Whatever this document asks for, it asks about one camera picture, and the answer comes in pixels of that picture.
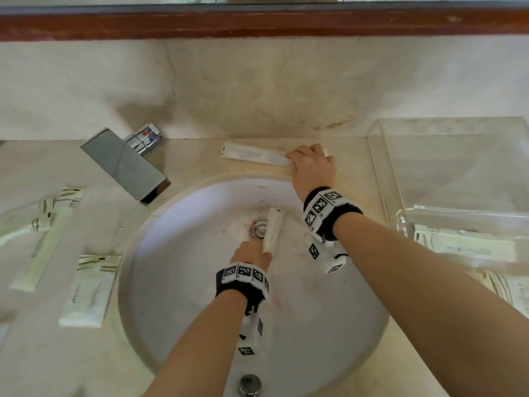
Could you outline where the beige marble countertop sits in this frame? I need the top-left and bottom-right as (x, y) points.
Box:
(0, 138), (529, 397)

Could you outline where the transparent tray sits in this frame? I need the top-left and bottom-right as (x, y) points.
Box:
(366, 116), (529, 319)

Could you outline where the person's right hand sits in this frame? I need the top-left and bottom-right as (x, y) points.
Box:
(285, 143), (336, 203)

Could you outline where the person's left hand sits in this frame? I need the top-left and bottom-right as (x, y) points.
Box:
(230, 240), (273, 271)

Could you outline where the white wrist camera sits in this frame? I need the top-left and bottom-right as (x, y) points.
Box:
(305, 239), (348, 274)
(238, 314), (265, 356)

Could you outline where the chrome faucet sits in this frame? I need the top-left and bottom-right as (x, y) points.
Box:
(80, 122), (171, 205)

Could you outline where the chrome overflow cap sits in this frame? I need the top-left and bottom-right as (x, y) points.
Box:
(239, 374), (262, 397)

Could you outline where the black marker-tagged wristband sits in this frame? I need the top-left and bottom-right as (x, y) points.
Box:
(214, 262), (270, 315)
(303, 186), (364, 243)

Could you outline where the white sink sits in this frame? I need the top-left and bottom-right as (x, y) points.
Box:
(117, 175), (391, 397)

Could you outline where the person's left forearm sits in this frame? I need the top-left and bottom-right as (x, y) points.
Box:
(142, 289), (250, 397)

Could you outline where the person's right forearm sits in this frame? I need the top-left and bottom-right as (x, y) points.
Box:
(332, 212), (529, 397)

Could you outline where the wooden framed mirror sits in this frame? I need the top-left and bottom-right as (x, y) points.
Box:
(0, 0), (529, 42)

